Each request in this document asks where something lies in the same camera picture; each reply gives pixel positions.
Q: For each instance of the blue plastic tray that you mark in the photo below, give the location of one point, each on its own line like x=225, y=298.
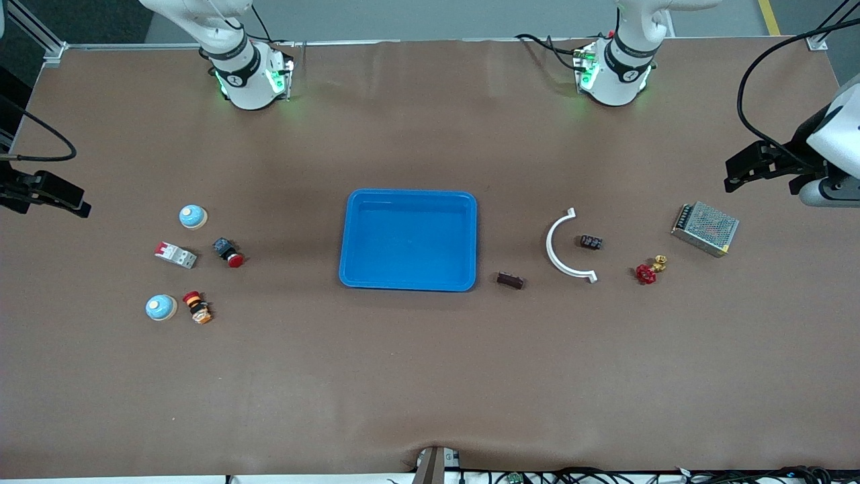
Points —
x=410, y=242

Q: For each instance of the black red emergency stop button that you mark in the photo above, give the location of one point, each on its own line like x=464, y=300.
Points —
x=225, y=249

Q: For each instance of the brown table mat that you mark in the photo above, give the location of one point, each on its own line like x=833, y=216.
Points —
x=430, y=370

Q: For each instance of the aluminium frame corner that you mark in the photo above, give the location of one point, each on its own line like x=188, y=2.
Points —
x=817, y=42
x=55, y=52

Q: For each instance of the white curved plastic bracket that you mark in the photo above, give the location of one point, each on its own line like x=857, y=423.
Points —
x=549, y=243

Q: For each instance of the red orange push button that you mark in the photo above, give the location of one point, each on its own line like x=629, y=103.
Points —
x=197, y=308

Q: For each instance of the light blue call bell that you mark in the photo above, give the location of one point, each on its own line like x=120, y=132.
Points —
x=193, y=216
x=161, y=307

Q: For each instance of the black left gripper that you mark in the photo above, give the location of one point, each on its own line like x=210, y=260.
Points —
x=797, y=152

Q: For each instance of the white red circuit breaker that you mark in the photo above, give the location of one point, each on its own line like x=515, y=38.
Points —
x=176, y=255

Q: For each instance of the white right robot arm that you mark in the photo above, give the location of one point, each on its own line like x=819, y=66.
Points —
x=245, y=84

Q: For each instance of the black capacitor with terminals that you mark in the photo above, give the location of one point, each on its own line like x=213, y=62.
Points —
x=591, y=241

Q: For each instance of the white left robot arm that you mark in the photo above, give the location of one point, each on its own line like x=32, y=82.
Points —
x=615, y=84

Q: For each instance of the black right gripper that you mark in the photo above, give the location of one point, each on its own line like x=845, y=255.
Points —
x=8, y=180

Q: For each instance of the dark brown capacitor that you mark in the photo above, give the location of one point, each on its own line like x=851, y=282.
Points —
x=510, y=280

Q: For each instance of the metal mesh power supply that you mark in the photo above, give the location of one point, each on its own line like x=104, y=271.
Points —
x=705, y=228

